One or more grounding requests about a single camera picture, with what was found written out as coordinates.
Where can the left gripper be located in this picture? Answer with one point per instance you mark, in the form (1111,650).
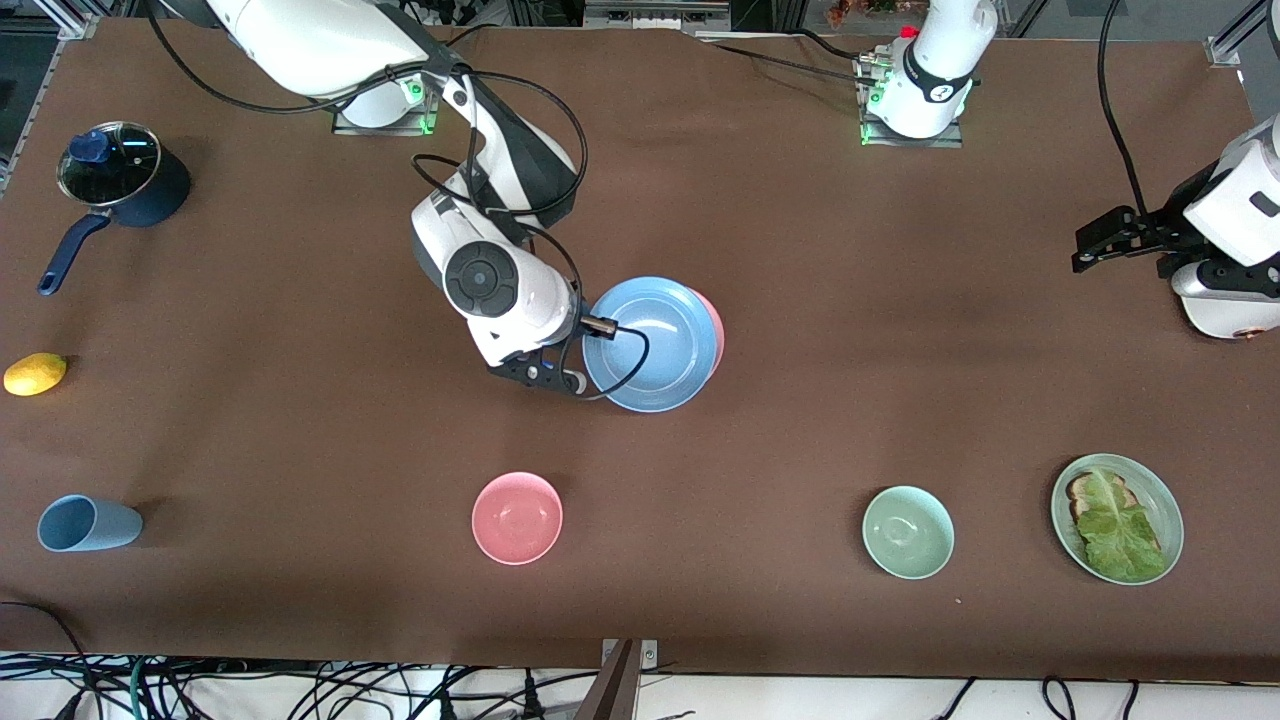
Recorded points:
(1157,237)

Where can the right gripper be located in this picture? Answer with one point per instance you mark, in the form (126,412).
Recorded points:
(581,309)

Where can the blue plate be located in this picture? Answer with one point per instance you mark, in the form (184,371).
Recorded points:
(660,340)

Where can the pink plate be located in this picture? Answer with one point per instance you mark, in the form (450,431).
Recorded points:
(718,335)

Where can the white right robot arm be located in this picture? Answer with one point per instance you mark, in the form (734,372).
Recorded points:
(300,40)

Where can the white toaster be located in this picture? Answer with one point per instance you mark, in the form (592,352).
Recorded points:
(1225,322)

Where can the pink bowl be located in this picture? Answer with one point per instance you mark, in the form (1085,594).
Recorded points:
(517,518)

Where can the toasted bread slice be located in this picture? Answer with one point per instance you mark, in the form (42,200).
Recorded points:
(1078,488)

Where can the green plate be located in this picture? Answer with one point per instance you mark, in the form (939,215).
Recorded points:
(1162,505)

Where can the green lettuce leaf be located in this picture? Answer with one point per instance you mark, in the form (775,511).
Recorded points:
(1120,540)

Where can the metal fixture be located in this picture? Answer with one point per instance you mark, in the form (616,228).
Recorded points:
(655,15)

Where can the green bowl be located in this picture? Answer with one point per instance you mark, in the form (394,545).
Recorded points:
(908,532)

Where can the dark blue saucepan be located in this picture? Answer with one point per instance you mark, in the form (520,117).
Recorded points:
(165,195)

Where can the glass lid with blue knob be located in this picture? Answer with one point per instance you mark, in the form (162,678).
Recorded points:
(120,170)

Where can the blue cup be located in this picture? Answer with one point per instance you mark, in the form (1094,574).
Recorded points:
(90,524)

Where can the yellow lemon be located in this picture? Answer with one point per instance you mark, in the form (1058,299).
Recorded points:
(35,375)

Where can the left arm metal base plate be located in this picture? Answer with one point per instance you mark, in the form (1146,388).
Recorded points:
(940,142)

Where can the aluminium frame profile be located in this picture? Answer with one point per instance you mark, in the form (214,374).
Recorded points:
(70,20)
(1225,50)

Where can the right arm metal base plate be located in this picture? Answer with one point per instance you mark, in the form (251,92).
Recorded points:
(385,130)

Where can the small metal bracket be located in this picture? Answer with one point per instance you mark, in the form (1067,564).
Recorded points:
(650,652)

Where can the brown post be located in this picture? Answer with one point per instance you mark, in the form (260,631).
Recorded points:
(615,690)

